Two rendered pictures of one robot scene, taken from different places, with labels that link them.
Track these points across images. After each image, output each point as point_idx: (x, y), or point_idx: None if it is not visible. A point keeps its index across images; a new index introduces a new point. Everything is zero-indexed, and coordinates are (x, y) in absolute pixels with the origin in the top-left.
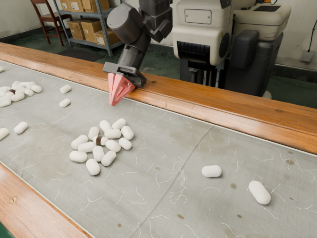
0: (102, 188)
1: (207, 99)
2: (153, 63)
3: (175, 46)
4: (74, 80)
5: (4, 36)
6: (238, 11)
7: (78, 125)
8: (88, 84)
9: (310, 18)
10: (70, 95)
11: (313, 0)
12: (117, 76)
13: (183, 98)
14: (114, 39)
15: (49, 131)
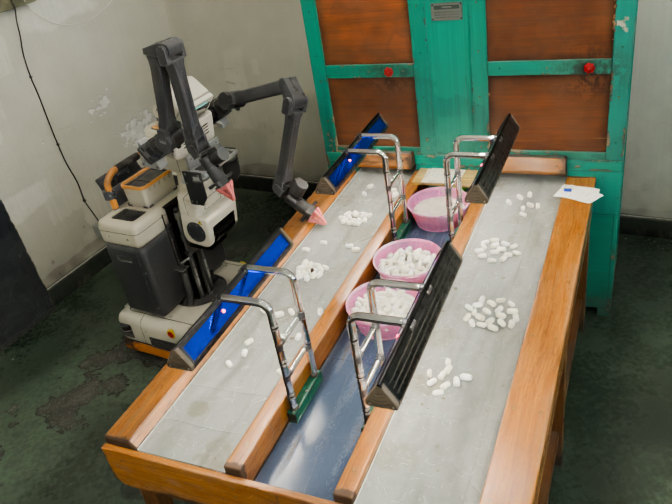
0: (376, 213)
1: (322, 196)
2: None
3: (212, 233)
4: (290, 253)
5: None
6: (176, 191)
7: (342, 232)
8: (298, 244)
9: (72, 192)
10: (311, 247)
11: (62, 175)
12: (317, 208)
13: (321, 202)
14: None
15: (348, 239)
